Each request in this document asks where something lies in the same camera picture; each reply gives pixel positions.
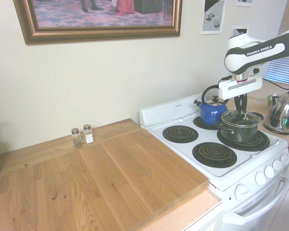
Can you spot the white cabinet with wooden countertop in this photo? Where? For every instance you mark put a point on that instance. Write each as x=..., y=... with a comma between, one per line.
x=197, y=207

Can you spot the glass pot lid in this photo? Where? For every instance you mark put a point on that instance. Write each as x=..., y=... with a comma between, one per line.
x=231, y=118

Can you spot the large grey wall print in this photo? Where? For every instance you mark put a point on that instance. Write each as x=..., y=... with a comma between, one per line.
x=213, y=19

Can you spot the glass salt shaker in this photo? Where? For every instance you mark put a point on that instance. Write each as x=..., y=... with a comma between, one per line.
x=88, y=137

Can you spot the white electric stove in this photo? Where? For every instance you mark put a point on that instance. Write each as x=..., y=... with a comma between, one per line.
x=231, y=180

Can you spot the white burner knob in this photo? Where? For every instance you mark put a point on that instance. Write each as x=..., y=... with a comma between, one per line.
x=277, y=164
x=284, y=159
x=260, y=178
x=269, y=171

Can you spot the glass pepper shaker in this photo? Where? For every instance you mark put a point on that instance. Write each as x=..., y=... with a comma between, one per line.
x=76, y=140

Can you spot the blue whistling tea kettle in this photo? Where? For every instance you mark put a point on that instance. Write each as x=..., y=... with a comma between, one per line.
x=210, y=114

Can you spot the chrome electric kettle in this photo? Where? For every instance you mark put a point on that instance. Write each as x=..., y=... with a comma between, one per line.
x=281, y=115

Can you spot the small green object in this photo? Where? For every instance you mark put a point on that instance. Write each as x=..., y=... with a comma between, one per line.
x=271, y=100

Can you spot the white oven door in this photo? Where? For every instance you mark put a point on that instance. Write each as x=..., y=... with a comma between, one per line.
x=255, y=216

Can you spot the black cooking pot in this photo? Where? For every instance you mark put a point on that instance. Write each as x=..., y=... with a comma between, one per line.
x=240, y=134

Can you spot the wooden butcher block board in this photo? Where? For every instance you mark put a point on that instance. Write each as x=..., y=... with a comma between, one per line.
x=98, y=180

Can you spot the window blinds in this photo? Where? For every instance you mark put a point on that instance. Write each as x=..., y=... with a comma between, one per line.
x=284, y=69

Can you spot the white oven temperature knob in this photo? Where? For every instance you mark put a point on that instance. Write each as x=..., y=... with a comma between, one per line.
x=242, y=192

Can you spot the gold framed painting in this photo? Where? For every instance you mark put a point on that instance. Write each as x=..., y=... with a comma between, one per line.
x=98, y=14

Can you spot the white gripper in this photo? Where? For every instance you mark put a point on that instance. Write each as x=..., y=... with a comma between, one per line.
x=240, y=90

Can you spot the small grey wall print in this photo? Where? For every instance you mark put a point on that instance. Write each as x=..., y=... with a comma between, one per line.
x=238, y=31

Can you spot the black coil stove burner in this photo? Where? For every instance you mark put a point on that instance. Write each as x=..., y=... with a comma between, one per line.
x=262, y=143
x=214, y=155
x=197, y=121
x=180, y=135

